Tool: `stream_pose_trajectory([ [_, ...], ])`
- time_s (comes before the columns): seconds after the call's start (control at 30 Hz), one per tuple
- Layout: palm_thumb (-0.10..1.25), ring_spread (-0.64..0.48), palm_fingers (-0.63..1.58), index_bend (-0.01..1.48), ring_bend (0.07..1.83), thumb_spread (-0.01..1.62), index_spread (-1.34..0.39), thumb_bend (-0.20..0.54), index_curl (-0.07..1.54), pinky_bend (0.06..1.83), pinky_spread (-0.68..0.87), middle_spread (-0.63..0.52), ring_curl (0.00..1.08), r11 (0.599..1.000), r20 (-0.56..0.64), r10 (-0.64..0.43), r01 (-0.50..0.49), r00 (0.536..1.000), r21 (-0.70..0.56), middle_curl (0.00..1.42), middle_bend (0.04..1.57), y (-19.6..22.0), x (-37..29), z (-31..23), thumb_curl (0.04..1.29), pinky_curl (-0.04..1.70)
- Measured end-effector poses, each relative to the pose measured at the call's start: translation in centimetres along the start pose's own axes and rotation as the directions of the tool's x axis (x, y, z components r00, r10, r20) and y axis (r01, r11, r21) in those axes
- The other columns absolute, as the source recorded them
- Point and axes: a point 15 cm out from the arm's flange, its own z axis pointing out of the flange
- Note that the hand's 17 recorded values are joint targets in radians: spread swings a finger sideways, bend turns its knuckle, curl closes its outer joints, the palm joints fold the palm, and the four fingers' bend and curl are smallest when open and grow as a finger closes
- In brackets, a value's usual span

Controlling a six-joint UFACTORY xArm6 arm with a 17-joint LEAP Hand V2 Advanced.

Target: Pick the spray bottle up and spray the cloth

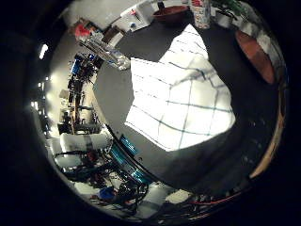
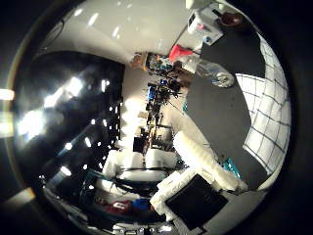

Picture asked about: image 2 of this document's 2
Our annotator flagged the white box device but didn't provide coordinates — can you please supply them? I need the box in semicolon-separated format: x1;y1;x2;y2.
187;8;224;47

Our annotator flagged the cluttered wooden shelf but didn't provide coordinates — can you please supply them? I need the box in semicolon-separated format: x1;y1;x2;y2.
131;52;197;155

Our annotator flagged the clear spray bottle red trigger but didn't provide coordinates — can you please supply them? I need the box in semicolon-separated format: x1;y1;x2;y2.
168;43;236;89

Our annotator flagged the dark brown bowl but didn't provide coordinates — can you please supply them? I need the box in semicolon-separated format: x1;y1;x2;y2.
218;11;244;28

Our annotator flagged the white checked cloth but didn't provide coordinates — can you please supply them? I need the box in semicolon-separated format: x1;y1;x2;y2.
235;33;291;175

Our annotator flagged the red white packet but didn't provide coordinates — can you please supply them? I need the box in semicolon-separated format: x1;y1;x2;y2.
107;199;131;214

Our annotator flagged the blue packet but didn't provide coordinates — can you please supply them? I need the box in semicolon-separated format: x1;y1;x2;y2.
131;198;151;212

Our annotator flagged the teal black frame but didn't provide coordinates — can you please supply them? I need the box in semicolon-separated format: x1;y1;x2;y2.
223;158;243;179

